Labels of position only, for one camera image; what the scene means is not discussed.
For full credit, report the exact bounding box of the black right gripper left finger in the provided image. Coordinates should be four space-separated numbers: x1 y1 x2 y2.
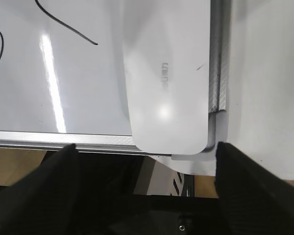
0 144 79 235

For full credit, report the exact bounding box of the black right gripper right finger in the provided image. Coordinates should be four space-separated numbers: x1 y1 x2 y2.
215 142 294 235

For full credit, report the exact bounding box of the white whiteboard eraser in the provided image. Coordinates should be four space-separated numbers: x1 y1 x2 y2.
120 0 211 155

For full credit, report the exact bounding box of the white board with aluminium frame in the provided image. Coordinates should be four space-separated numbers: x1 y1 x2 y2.
0 0 229 154

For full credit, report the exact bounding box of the black metal table frame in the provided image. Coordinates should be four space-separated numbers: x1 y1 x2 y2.
0 148 219 235

